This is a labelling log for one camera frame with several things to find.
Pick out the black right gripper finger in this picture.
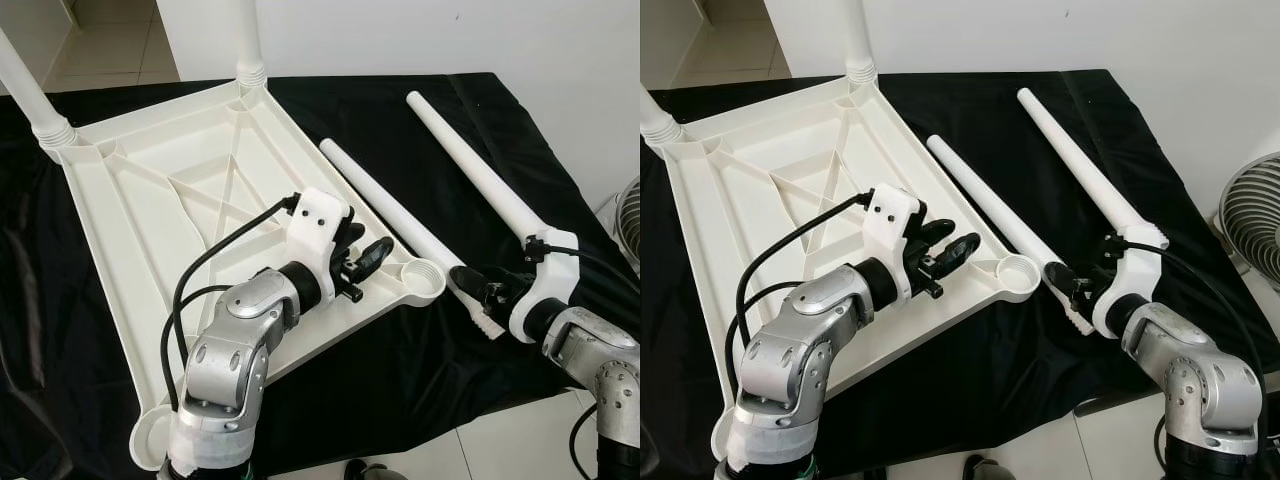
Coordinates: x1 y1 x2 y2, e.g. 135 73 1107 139
1042 262 1086 301
448 265 496 301

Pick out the white plastic children table top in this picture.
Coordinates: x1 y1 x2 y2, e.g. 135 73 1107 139
62 80 448 471
655 75 1041 466

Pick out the black tablecloth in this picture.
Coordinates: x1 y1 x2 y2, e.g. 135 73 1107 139
0 72 641 480
640 68 1280 471

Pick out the white round floor fan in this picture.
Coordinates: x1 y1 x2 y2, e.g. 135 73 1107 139
598 188 641 263
1215 150 1280 291

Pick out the dark grey robot foot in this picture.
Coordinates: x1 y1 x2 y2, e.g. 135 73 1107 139
962 453 1013 480
343 457 401 480

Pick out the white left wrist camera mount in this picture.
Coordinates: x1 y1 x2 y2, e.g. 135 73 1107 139
865 185 926 291
290 188 353 286

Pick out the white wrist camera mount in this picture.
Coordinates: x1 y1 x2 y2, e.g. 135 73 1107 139
508 228 581 341
290 188 353 286
1092 225 1166 336
865 185 926 291

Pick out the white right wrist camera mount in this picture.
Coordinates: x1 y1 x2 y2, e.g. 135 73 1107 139
1092 225 1166 336
508 228 581 341

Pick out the black left gripper power cable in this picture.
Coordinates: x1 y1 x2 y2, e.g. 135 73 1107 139
725 282 801 401
160 285 236 411

